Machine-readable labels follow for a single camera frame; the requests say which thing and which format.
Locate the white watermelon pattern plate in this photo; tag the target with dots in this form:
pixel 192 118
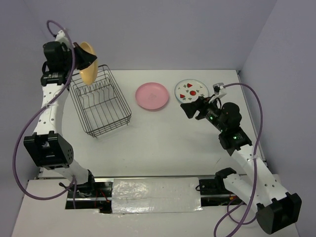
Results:
pixel 189 90

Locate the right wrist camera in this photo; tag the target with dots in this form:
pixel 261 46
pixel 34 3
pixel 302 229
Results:
pixel 219 90

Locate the silver foil tape sheet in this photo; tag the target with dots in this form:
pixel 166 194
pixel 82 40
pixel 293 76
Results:
pixel 155 195

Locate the yellow plate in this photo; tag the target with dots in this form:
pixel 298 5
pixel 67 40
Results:
pixel 89 74

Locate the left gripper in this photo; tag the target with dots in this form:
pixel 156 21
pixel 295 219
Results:
pixel 86 57

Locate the pink plate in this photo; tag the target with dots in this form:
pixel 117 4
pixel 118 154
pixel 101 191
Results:
pixel 151 96

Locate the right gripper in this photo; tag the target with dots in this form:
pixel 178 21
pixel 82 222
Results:
pixel 201 104

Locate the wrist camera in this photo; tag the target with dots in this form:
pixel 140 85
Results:
pixel 62 38
pixel 219 90

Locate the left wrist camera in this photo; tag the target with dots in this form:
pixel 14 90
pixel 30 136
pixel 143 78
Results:
pixel 62 38

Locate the grey wire dish rack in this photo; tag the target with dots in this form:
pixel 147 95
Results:
pixel 101 106

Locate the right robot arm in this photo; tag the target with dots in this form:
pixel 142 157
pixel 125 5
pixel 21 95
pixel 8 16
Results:
pixel 274 206

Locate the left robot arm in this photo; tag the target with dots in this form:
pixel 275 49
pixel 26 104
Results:
pixel 46 146

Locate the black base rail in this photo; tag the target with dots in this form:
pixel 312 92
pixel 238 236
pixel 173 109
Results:
pixel 100 199

